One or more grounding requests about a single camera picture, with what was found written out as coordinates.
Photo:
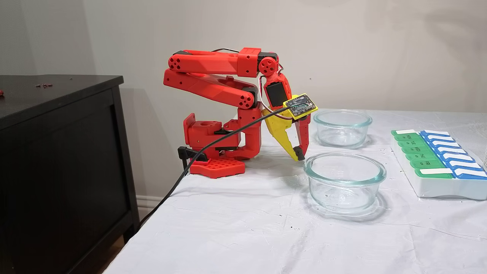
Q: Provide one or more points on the weekly pill organizer box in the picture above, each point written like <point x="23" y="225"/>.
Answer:
<point x="433" y="186"/>

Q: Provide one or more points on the black wooden cabinet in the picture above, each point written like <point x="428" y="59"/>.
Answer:
<point x="57" y="152"/>

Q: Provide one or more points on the large clear glass bowl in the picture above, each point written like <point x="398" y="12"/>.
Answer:
<point x="344" y="182"/>

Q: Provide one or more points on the white tablecloth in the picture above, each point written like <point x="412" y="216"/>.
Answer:
<point x="247" y="236"/>

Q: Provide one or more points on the black camera board yellow mount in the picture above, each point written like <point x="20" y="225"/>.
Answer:
<point x="300" y="105"/>

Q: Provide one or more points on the black table clamp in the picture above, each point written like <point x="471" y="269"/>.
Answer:
<point x="188" y="153"/>

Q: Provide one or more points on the small clear glass bowl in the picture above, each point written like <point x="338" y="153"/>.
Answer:
<point x="342" y="127"/>

